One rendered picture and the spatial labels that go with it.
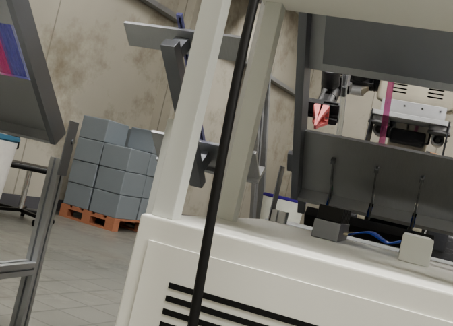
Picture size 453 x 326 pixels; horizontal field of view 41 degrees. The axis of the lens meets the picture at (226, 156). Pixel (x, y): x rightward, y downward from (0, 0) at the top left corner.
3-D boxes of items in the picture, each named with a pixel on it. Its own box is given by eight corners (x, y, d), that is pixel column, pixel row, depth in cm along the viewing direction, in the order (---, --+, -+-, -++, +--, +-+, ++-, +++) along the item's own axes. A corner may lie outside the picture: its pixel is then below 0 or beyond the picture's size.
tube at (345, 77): (329, 190, 165) (331, 188, 166) (335, 191, 165) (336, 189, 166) (348, 17, 134) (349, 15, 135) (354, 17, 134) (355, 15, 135)
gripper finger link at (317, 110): (331, 120, 175) (339, 103, 182) (307, 116, 177) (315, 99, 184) (329, 139, 179) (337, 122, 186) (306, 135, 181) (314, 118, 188)
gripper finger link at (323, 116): (323, 118, 176) (331, 102, 183) (299, 114, 178) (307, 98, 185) (321, 138, 180) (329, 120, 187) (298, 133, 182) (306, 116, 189)
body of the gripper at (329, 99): (339, 106, 181) (344, 93, 187) (305, 100, 184) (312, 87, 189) (337, 124, 185) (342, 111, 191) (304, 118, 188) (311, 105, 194)
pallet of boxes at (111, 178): (123, 220, 696) (143, 133, 700) (172, 235, 662) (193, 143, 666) (58, 215, 606) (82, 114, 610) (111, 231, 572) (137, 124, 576)
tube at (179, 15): (203, 164, 185) (205, 161, 186) (207, 165, 185) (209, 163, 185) (175, 14, 152) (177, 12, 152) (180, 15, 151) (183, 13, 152)
